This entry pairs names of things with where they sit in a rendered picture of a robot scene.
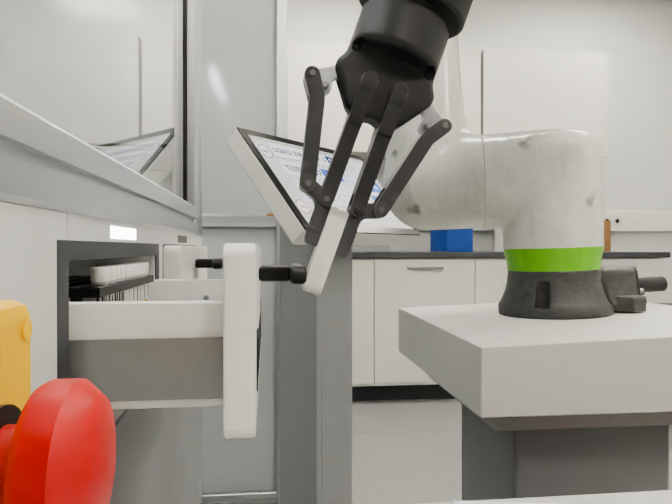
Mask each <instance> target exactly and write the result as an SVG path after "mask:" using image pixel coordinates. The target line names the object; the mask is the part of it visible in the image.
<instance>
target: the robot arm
mask: <svg viewBox="0 0 672 504"><path fill-rule="evenodd" d="M359 2H360V4H361V6H362V10H361V13H360V16H359V18H358V21H357V24H356V27H355V30H354V32H353V35H352V38H351V41H350V43H349V46H348V49H347V50H346V52H345V53H344V54H343V55H341V56H340V57H339V58H338V60H337V62H336V64H335V65H334V66H329V67H324V68H319V69H318V68H317V67H316V66H309V67H307V68H306V70H305V74H304V78H303V85H304V89H305V93H306V97H307V101H308V107H307V117H306V126H305V135H304V144H303V153H302V163H301V172H300V181H299V189H300V191H301V192H303V193H305V194H306V195H307V196H308V197H309V198H311V199H312V201H313V203H314V210H313V213H312V215H311V218H310V221H309V224H308V227H307V230H306V232H305V235H304V243H307V244H310V245H313V246H315V247H314V250H313V253H312V255H311V258H310V261H309V264H308V267H307V280H306V282H305V283H304V284H301V287H302V289H303V291H306V292H309V293H310V292H311V293H312V294H315V295H317V296H319V295H321V292H322V289H323V286H324V284H325V281H326V278H327V275H328V272H329V269H330V267H331V264H332V261H333V258H334V255H335V254H337V255H340V256H343V257H346V256H347V255H348V253H349V252H350V250H351V247H352V244H353V242H354V239H355V236H356V233H357V230H358V227H359V225H360V223H361V221H362V220H364V219H379V218H383V217H385V216H386V215H387V214H388V213H389V211H390V210H391V212H392V213H393V214H394V216H395V217H396V218H397V219H399V220H400V221H401V222H402V223H404V224H406V225H408V226H410V227H412V228H415V229H419V230H451V229H476V228H496V229H498V230H499V231H500V232H501V233H502V235H503V251H504V255H505V257H506V261H507V269H508V274H507V283H506V287H505V290H504V293H503V296H502V298H501V300H500V301H499V303H498V311H499V314H501V315H504V316H508V317H515V318H525V319H542V320H578V319H594V318H603V317H608V316H612V315H614V311H621V312H640V311H646V304H647V298H646V296H643V295H644V294H645V292H657V291H665V290H666V289H667V286H668V282H667V280H666V278H665V277H663V276H657V277H638V271H637V269H636V268H635V267H632V266H607V265H604V266H601V261H602V255H603V252H604V205H603V172H602V152H601V144H600V142H599V140H598V139H597V138H596V137H595V136H594V135H592V134H591V133H588V132H585V131H580V130H574V129H544V130H532V131H521V132H509V133H496V134H486V135H474V134H472V133H471V132H469V130H468V129H467V127H466V121H465V113H464V105H463V97H462V87H461V75H460V62H459V43H458V34H459V33H461V31H462V30H463V27H464V25H465V22H466V19H467V16H468V13H469V11H470V8H471V5H472V2H473V0H359ZM334 81H336V83H337V86H338V90H339V93H340V97H341V100H342V104H343V107H344V110H345V112H346V113H347V117H346V120H345V122H344V125H343V128H342V131H341V134H340V137H339V140H338V142H337V145H336V148H335V151H334V153H333V156H332V159H331V162H330V164H329V167H328V170H327V173H326V176H325V178H324V181H323V184H322V186H321V185H320V184H319V183H318V182H317V181H316V178H317V168H318V159H319V150H320V141H321V132H322V122H323V113H324V104H325V96H327V95H328V94H329V93H330V91H331V88H332V83H333V82H334ZM363 123H367V124H369V125H371V126H372V127H374V131H373V134H372V137H371V141H370V144H369V147H368V150H367V153H366V156H365V158H364V161H363V164H362V167H361V170H360V173H359V175H358V178H357V181H356V184H355V187H354V190H353V192H352V195H351V198H350V201H349V204H348V207H347V209H346V211H343V210H341V211H340V210H339V209H338V208H336V207H332V204H333V202H334V200H335V197H336V194H337V191H338V189H339V186H340V183H341V180H342V178H343V175H344V172H345V169H346V167H347V164H348V161H349V158H350V156H351V153H352V150H353V147H354V144H355V142H356V139H357V136H358V133H359V131H360V128H361V126H362V124H363ZM386 150H387V154H386V162H385V170H384V178H383V188H382V190H381V191H380V193H379V195H378V196H377V198H376V199H375V201H374V202H373V203H368V202H369V199H370V196H371V193H372V190H373V187H374V185H375V182H376V179H377V176H378V173H379V170H380V168H381V165H382V162H383V159H384V156H385V153H386ZM331 207H332V208H331Z"/></svg>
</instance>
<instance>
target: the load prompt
mask: <svg viewBox="0 0 672 504"><path fill-rule="evenodd" d="M265 142H266V144H267V145H268V147H269V148H270V150H271V151H272V152H273V154H274V155H275V157H280V158H286V159H291V160H296V161H301V162H302V153H303V149H299V148H295V147H290V146H286V145H282V144H277V143H273V142H268V141H265ZM331 159H332V156H331V155H326V154H322V153H319V159H318V165H322V166H327V167H329V164H330V162H331Z"/></svg>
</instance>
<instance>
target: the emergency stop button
mask: <svg viewBox="0 0 672 504"><path fill-rule="evenodd" d="M115 465H116V430H115V420H114V414H113V409H112V406H111V403H110V401H109V399H108V398H107V396H105V395H104V394H103V393H102V392H101V391H100V390H99V389H98V388H97V387H96V386H95V385H94V384H93V383H91V382H90V381H89V380H88V379H86V378H65V379H53V380H50V381H48V382H46V383H44V384H42V385H40V386H39V387H38V388H37V389H35V391H34V392H33V393H32V394H31V396H30V397H29V399H28V400H27V402H26V404H25V406H24V408H23V410H22V412H21V414H20V416H19V419H18V422H17V424H8V425H5V426H3V427H2V428H1V429H0V504H109V503H110V498H111V493H112V487H113V481H114V474H115Z"/></svg>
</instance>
